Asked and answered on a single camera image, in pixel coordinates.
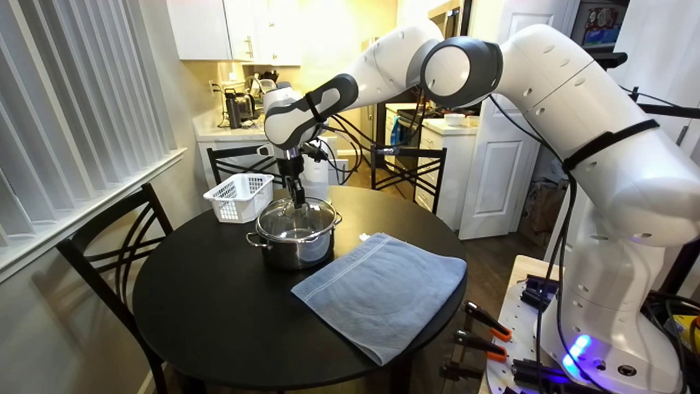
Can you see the white kitchen wall cabinets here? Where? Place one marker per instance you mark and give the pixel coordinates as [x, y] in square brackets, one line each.
[234, 30]

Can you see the white plastic basket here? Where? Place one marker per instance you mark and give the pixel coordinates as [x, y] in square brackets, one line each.
[237, 199]

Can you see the black clamp orange tips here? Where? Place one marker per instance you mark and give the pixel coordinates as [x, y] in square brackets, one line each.
[489, 320]
[482, 345]

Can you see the paper towel roll on holder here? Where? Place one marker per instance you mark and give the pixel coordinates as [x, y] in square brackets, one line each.
[320, 173]

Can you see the black coffee maker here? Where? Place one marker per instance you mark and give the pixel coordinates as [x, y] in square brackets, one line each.
[237, 111]

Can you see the robot base platform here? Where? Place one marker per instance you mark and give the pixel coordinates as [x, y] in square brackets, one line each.
[518, 330]

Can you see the blue folded towel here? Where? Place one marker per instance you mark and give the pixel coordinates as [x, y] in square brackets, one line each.
[379, 298]

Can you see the black purple connector block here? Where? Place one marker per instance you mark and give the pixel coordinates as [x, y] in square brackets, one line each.
[540, 291]

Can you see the silver steel pot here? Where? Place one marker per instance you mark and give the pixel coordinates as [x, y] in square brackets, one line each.
[297, 253]

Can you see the white kitchen counter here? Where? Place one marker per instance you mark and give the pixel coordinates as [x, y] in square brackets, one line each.
[234, 134]

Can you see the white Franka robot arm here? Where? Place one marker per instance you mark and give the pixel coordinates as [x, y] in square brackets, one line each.
[627, 177]

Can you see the round glass pot lid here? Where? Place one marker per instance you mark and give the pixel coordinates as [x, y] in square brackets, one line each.
[297, 220]

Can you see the white panel door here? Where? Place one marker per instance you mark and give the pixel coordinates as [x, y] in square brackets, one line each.
[495, 182]

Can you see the white vertical window blinds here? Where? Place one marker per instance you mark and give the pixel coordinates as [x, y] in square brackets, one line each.
[73, 111]

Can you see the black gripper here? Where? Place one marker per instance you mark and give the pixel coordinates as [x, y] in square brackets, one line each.
[293, 169]

